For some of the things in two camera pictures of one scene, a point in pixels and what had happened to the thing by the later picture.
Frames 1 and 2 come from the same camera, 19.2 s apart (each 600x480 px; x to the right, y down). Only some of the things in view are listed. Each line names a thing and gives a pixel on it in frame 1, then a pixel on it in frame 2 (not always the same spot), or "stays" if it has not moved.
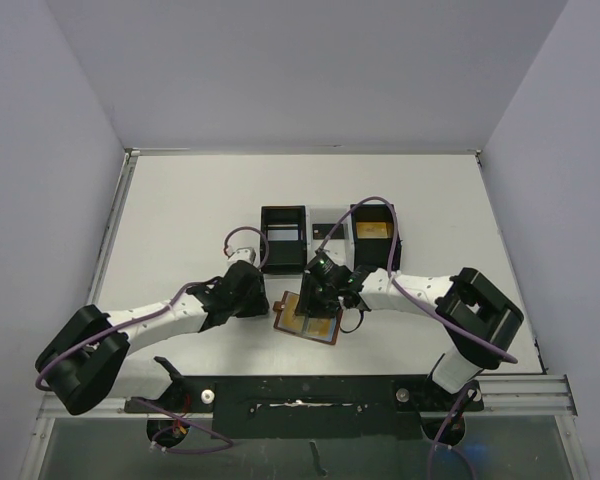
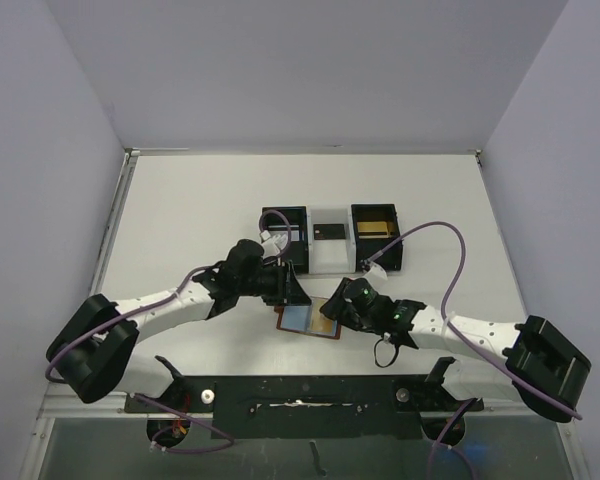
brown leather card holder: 319,329 stays
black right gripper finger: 309,291 to 333,307
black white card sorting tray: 366,235 stays
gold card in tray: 373,230 stays
